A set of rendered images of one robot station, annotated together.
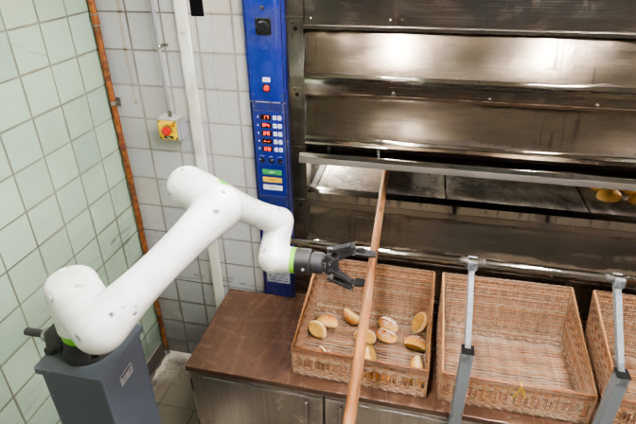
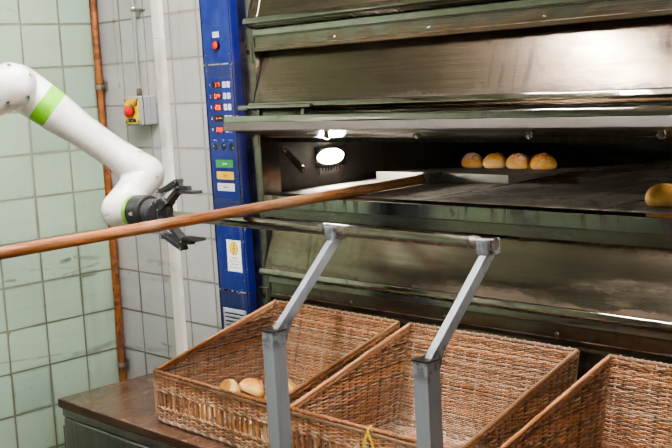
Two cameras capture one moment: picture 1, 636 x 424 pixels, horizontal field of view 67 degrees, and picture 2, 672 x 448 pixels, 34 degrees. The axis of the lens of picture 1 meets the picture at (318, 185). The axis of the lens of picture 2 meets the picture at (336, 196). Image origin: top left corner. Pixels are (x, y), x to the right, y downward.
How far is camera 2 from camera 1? 2.32 m
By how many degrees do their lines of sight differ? 39
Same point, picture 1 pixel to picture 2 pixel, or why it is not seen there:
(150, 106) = (130, 89)
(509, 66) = not seen: outside the picture
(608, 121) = (569, 42)
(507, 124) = (454, 62)
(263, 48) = not seen: outside the picture
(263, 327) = not seen: hidden behind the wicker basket
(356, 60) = not seen: outside the picture
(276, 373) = (140, 418)
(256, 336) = not seen: hidden behind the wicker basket
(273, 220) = (123, 157)
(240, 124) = (202, 101)
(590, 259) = (596, 293)
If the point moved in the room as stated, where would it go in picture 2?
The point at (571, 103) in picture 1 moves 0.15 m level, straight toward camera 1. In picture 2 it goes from (514, 19) to (464, 20)
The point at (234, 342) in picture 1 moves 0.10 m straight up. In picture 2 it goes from (131, 393) to (128, 363)
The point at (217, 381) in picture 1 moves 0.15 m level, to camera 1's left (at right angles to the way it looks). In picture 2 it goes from (83, 428) to (50, 422)
